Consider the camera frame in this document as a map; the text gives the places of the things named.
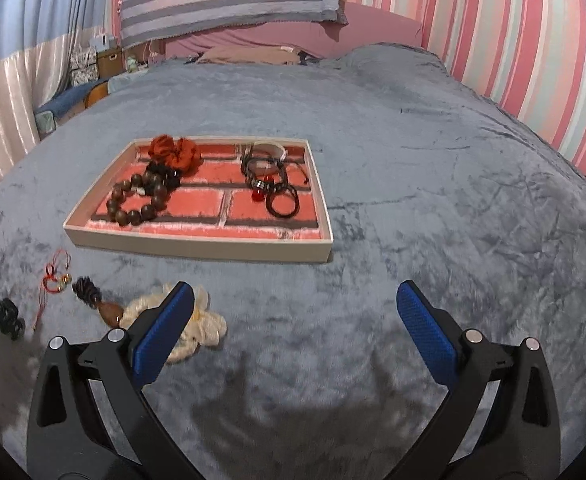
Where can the grey plush blanket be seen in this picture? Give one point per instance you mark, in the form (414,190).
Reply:
(423,185)

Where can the cream tray with brick lining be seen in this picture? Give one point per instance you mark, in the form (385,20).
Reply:
(198,205)

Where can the wooden chair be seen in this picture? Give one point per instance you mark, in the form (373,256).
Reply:
(95,95)

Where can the white small appliance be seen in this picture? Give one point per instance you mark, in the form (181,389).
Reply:
(100,42)

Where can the black scrunchie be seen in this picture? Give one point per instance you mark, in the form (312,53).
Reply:
(165,172)

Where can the dark tassel with brown bead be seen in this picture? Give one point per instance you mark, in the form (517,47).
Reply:
(90,292)

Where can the blue and white curtain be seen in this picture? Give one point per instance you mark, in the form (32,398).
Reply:
(18,85)

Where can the rust red scrunchie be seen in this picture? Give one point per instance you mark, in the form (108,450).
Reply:
(173,152)

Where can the pink covered headboard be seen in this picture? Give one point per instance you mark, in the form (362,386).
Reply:
(363,30)

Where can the brown cardboard box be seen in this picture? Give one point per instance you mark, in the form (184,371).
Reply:
(109,62)

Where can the grey striped hanging cloth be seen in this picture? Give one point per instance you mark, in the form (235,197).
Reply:
(223,0)

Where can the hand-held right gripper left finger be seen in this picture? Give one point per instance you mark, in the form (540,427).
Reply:
(165,330)

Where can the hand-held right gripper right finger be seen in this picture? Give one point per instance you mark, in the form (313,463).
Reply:
(425,332)

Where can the black hair claw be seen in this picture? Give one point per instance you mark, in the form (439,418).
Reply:
(7,320)

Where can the tan pillow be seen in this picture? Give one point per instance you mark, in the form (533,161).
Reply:
(248,55)

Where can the pale green cloth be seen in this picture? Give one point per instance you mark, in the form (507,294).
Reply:
(125,80)

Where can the cream satin scrunchie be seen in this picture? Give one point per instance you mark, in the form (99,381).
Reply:
(208,327)

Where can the patterned storage box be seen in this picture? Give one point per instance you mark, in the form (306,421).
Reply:
(83,65)

